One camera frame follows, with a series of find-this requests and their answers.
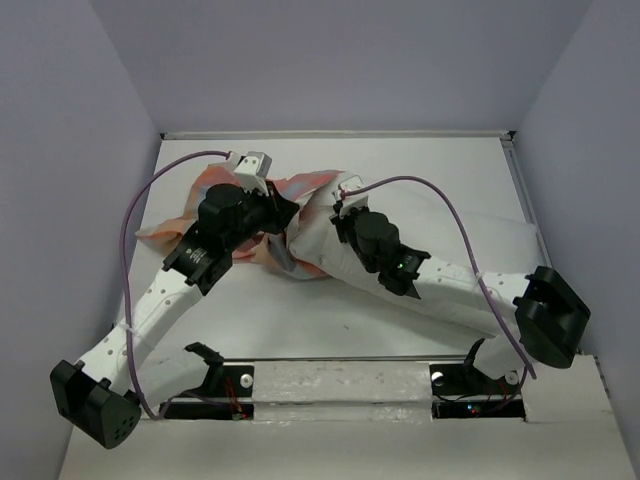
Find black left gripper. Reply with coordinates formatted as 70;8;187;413
225;180;300;253

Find orange blue checked pillowcase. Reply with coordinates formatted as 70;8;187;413
136;165;342;280

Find white pillow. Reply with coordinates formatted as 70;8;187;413
287;172;540;343

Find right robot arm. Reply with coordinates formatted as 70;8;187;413
330;201;591;392

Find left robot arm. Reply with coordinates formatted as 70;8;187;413
50;182;299;449

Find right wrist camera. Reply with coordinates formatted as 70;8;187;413
332;174;364;208

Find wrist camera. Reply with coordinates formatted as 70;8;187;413
228;151;272;195
332;174;364;208

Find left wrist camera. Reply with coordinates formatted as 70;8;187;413
228;151;272;195

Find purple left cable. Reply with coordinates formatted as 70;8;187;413
122;149;236;421

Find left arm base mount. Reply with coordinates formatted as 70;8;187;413
159;342;255;421

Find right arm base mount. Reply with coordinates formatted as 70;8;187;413
429;339;527;420

